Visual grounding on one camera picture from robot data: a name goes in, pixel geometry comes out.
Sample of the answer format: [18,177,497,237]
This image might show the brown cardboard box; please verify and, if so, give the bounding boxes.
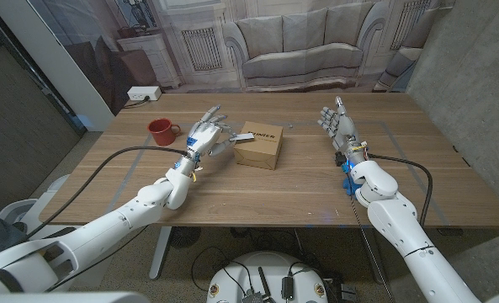
[232,120,284,171]

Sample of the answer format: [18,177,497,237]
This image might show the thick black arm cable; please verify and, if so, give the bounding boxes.
[366,153,434,228]
[24,145,189,241]

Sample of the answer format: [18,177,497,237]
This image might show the blue plastic object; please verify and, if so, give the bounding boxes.
[342,166,362,197]

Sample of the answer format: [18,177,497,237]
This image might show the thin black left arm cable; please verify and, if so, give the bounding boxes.
[46,226,150,292]

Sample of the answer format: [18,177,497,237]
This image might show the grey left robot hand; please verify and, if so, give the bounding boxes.
[184,104,238,163]

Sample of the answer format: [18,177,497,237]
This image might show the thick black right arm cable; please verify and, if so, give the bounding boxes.
[366,153,434,228]

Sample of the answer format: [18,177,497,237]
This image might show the grey table leg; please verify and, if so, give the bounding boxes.
[148,226,173,281]
[360,226,388,285]

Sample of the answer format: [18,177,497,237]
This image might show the white robot torso base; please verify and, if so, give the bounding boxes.
[206,251,329,303]

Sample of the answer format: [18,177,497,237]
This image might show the black antenna stick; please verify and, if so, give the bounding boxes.
[257,267,275,302]

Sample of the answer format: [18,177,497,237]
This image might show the white floor stand base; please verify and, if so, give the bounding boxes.
[0,174,86,237]

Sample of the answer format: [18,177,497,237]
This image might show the printed living room backdrop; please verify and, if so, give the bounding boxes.
[28,0,456,117]

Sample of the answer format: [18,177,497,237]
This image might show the white robot head rim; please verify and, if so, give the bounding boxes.
[0,291,151,303]

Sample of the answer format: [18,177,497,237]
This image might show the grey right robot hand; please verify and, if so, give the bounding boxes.
[316,95,369,166]

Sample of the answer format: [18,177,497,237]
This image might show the round black floor fan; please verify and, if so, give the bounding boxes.
[167,226,202,249]

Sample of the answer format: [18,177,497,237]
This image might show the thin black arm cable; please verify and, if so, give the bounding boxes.
[348,195,397,303]
[46,226,150,292]

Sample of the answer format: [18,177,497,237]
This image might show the black plug adapter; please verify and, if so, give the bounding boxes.
[281,275,295,300]

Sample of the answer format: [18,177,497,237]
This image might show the white power strip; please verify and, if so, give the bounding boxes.
[126,85,162,102]

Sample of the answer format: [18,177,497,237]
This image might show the red mug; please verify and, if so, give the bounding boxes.
[146,118,182,147]

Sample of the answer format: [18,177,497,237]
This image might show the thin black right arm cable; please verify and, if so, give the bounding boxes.
[348,195,397,303]

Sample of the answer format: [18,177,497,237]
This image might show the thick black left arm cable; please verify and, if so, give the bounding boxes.
[24,145,189,241]

